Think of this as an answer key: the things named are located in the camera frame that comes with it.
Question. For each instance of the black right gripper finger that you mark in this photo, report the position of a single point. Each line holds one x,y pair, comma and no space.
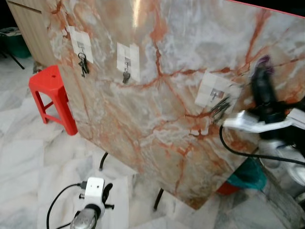
263,78

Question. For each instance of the small key bunch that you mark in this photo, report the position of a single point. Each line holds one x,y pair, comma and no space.
220,107

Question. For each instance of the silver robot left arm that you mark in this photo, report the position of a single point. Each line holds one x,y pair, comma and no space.
86,220

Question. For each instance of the black panel stand leg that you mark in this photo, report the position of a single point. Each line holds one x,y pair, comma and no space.
158,199
103,162

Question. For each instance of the teal plastic object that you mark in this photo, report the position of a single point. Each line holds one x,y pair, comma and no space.
248,176

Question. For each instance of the red plastic object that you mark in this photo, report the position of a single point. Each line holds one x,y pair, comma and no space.
225,188

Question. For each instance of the marble pattern panel board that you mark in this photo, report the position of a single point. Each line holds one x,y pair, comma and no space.
157,109

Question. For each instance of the red plastic stool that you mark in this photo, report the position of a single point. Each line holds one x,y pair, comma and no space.
47,81

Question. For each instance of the green waste bin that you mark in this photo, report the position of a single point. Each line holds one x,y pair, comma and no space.
16,45

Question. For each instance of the light wooden cabinet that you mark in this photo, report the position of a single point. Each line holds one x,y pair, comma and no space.
31,33

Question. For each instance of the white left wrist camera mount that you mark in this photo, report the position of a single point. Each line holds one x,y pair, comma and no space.
94,191

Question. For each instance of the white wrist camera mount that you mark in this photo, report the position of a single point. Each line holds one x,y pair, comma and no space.
248,125
94,191

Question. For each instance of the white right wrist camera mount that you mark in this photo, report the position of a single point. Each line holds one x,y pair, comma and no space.
248,125

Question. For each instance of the white taped adhesive wall hook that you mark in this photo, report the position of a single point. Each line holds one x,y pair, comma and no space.
128,57
82,42
209,88

